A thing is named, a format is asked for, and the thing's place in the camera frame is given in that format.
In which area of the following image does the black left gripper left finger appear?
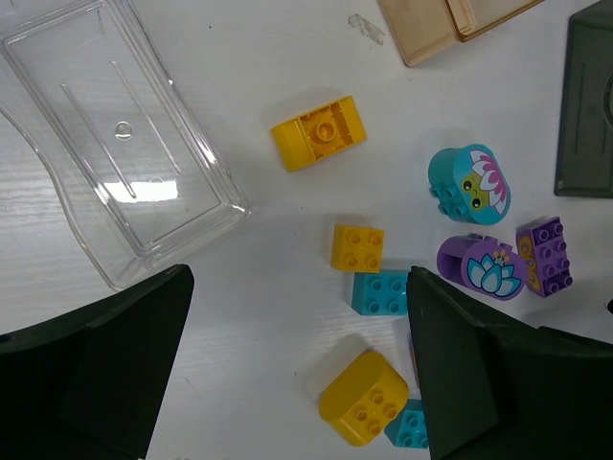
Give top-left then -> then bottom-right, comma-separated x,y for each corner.
1,264 -> 194,459

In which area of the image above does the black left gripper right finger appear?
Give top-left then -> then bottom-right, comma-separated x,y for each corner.
407,266 -> 612,459

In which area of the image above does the teal 2x4 lego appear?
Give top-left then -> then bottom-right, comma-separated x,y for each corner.
384,399 -> 429,449

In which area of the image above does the yellow curved lego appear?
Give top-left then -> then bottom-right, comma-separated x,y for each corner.
318,351 -> 410,447
270,96 -> 368,172

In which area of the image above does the purple lotus lego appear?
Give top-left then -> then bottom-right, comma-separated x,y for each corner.
436,234 -> 528,301

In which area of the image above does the teal 2x2 lego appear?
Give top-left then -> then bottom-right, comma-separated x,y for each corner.
351,269 -> 408,316

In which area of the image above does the yellow square lego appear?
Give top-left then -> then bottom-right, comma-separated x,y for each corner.
330,223 -> 385,273

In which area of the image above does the teal flower face lego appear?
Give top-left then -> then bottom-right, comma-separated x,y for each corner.
427,144 -> 511,226

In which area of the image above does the purple 2x4 lego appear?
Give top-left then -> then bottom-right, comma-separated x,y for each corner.
515,217 -> 574,298

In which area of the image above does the dark grey plastic container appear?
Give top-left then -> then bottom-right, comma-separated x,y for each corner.
555,1 -> 612,198

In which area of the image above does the clear plastic container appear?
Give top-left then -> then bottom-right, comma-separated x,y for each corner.
1,1 -> 249,290

